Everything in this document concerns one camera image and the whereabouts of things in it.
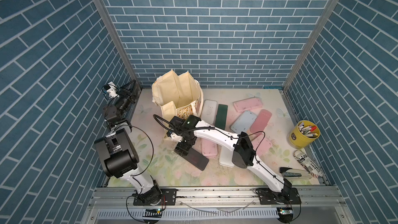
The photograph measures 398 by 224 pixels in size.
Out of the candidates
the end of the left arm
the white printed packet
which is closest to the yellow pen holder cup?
the white printed packet

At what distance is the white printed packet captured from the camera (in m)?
0.80

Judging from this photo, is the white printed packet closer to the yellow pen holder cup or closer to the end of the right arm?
the yellow pen holder cup
